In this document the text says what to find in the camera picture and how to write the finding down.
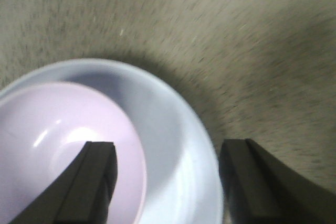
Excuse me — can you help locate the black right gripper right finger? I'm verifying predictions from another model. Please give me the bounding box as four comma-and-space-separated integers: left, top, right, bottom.
219, 139, 335, 223

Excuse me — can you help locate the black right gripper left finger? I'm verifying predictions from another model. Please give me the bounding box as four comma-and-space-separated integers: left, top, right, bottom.
11, 142, 117, 223

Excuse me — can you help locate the purple plastic bowl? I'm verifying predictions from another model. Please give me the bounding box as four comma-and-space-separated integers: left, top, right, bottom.
1, 82, 147, 223

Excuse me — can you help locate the light blue plate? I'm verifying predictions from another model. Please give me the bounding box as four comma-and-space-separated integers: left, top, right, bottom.
1, 59, 223, 223

